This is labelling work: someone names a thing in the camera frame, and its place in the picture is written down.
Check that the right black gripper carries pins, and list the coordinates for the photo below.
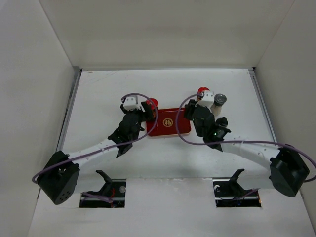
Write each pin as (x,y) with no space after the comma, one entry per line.
(189,108)

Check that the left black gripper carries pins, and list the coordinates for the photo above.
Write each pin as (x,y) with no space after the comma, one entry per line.
(146,107)

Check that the red lid chili sauce jar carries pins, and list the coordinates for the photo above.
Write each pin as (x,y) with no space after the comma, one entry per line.
(154,106)

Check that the red lid brown sauce bottle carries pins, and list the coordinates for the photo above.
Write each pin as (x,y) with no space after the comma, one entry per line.
(202,90)

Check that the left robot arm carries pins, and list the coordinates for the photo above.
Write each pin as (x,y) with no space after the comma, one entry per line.
(59,177)

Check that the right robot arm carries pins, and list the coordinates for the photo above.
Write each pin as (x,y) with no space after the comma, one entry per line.
(287,171)

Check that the black cap white shaker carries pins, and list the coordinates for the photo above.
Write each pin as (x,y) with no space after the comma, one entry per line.
(221,123)

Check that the red lacquer tray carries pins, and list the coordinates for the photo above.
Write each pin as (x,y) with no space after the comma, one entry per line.
(166,123)

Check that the clear cap salt grinder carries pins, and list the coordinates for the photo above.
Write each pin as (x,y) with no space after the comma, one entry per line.
(219,101)

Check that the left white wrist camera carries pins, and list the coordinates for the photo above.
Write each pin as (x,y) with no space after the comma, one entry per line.
(130,103)

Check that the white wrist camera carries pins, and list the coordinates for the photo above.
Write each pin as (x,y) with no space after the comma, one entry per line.
(130,103)
(207,104)

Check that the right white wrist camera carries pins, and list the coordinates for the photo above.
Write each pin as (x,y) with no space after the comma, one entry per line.
(207,104)

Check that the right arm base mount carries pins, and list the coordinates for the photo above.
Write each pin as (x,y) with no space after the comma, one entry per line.
(229,193)

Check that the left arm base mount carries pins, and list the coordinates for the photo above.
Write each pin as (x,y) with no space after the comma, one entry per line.
(111,195)

